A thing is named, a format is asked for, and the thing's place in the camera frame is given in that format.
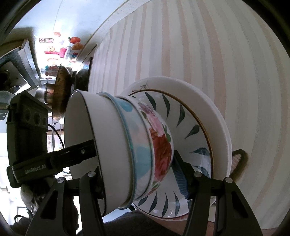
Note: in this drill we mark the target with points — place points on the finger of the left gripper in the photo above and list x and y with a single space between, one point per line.
54 162

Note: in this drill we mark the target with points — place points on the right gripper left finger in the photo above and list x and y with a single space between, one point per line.
57 215

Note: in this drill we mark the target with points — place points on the white plate small print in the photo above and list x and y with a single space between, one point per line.
206 111

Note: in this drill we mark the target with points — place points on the leaf pattern plate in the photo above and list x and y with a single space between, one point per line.
191 142

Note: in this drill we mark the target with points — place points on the blue dotted bowl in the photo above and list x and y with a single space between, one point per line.
140 146

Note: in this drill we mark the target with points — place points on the floral white bowl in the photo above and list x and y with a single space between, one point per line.
162 142

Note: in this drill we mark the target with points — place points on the white gloved hand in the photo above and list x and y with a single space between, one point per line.
31 201

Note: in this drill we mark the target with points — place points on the black wok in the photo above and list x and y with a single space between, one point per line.
62 93

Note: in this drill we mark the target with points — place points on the black gas stove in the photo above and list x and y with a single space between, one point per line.
83 75

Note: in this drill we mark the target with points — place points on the black range hood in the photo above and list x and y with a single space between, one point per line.
19 69

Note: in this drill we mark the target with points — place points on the striped cat table mat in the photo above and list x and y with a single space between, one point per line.
226 50

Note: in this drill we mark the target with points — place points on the pink giraffe wall sticker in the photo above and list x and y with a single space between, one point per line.
61 52

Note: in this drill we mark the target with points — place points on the orange wall sticker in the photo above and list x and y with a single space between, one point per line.
77 46

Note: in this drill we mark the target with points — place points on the tomato wall sticker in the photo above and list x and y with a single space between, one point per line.
74 40

